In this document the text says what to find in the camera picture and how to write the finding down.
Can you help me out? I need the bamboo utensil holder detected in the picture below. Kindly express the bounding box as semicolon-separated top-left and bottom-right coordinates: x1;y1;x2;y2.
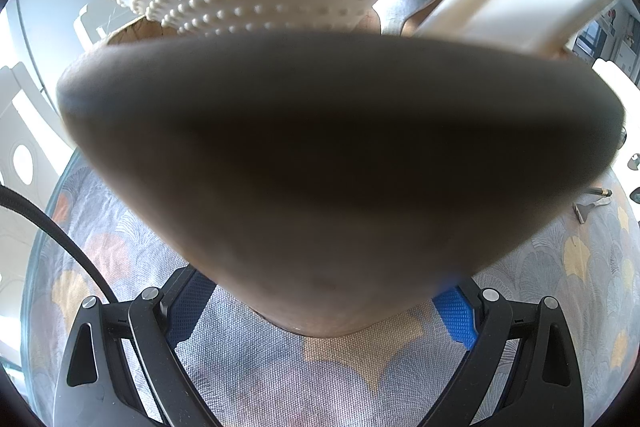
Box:
56;14;629;341

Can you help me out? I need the metal fork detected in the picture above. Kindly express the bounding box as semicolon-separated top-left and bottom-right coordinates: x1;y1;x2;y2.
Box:
571;198;615;225

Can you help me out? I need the black cable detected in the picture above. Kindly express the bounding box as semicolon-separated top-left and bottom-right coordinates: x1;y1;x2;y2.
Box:
0;184;113;305

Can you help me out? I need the white chair with oval holes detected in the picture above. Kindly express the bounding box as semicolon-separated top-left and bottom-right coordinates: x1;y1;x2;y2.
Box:
0;62;81;192

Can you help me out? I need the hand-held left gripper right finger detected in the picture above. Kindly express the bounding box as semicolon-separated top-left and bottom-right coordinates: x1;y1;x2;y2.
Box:
420;278;586;427

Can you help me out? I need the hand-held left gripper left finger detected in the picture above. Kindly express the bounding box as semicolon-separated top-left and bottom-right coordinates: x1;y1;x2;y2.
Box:
52;264;223;427

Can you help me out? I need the leaf patterned tablecloth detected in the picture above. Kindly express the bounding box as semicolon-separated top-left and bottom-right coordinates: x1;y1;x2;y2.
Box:
20;147;640;427

